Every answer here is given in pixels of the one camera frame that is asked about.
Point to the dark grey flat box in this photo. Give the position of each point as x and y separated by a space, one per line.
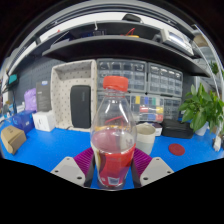
43 96

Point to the white metal shelf rack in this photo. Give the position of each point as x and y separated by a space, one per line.
213 56

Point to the purple plastic bag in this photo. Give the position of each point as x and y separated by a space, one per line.
30 100

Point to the white pegboard tray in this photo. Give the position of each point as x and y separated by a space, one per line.
61 100

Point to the black rectangular speaker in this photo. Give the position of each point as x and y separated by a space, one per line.
80 106

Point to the black and white carton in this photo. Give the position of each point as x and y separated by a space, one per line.
158 129

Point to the blue carton box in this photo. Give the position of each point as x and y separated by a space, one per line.
23 121

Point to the black flat case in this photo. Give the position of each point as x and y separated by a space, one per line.
176 129

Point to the white carton box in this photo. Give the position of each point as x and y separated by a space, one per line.
44 121

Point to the clear red-capped drink bottle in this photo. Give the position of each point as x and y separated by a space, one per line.
113 136

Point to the beige ceramic cup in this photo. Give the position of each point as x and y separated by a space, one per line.
146 138

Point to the clear organiser box coloured parts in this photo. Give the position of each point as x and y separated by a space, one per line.
148 108

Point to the flat round red coaster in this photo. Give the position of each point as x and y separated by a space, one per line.
176 149

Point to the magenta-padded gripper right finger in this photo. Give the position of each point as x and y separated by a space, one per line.
155 170

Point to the potted green plant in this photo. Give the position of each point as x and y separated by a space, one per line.
200 110

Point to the brown cardboard box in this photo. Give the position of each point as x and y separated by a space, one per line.
12 140

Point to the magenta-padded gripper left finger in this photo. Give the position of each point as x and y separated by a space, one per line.
68 170

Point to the small white adapter block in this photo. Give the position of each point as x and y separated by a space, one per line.
217 144

